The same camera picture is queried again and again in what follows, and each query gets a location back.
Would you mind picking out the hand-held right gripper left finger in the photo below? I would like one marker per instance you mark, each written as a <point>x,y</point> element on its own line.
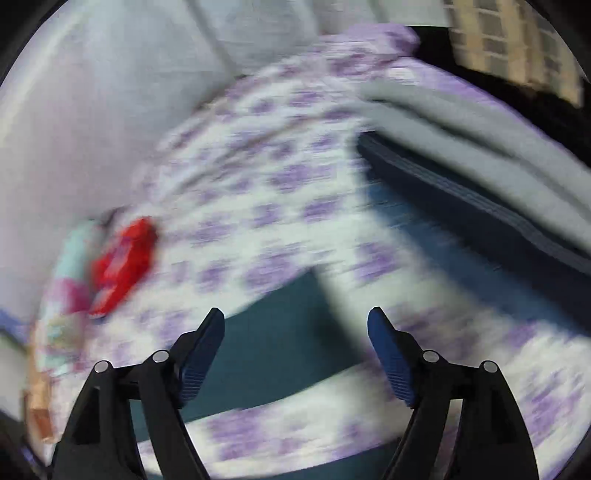
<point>198,355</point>

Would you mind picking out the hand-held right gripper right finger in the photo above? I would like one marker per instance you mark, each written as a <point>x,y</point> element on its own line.
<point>392,355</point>

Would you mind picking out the dark green pants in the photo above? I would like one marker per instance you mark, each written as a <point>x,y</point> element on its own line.
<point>286,332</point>

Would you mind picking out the red folded cloth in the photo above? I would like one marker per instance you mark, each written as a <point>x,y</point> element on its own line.
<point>120,267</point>

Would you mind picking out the colourful floral pillow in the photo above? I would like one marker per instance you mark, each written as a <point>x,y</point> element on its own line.
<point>69,277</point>

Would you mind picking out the dark navy cloth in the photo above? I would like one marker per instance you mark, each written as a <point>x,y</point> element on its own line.
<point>461,217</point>

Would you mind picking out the orange cloth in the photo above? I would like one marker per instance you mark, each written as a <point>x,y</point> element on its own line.
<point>39,406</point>

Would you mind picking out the purple floral bedsheet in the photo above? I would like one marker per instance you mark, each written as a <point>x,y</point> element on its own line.
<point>258,194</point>

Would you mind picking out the grey blanket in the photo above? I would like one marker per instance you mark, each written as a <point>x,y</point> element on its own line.
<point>461,120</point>

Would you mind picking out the white textured cover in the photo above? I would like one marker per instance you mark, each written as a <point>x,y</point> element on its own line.
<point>115,92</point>

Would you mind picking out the checked window curtain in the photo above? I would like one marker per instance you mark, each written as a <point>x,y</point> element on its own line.
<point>498,32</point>

